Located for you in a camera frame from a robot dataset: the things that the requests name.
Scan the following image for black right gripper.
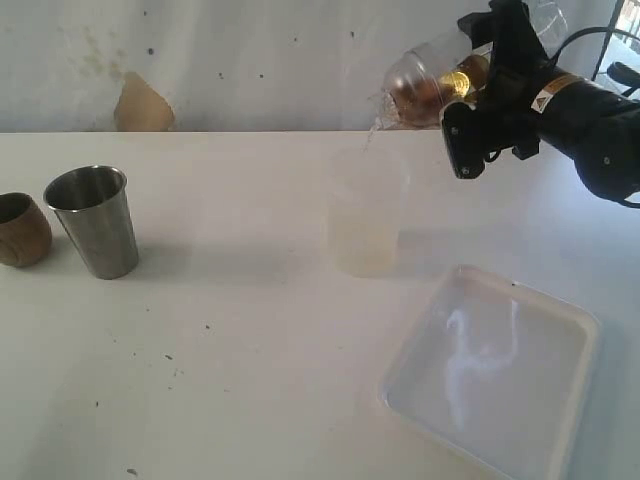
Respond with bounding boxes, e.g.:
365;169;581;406
441;1;558;179

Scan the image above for clear plastic shaker tumbler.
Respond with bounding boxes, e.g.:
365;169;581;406
428;1;568;105

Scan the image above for olive-brown food piece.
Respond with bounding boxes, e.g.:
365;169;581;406
438;71;472;100

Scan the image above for brown and yellow food pieces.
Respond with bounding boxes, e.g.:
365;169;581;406
391;79;443;128

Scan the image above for clear dome shaker lid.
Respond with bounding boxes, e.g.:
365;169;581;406
373;43;446;130

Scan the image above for stainless steel cup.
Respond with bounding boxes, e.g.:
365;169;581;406
43;165;139;280

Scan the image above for brown wooden cup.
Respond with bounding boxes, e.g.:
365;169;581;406
1;192;52;268

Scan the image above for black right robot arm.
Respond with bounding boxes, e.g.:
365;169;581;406
441;1;639;208

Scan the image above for dark object outside window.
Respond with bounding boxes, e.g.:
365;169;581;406
606;61;640;98

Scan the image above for translucent white plastic cup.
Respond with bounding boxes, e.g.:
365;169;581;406
327;147;410;277

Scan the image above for white square plastic tray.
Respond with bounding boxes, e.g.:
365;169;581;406
379;265;601;479

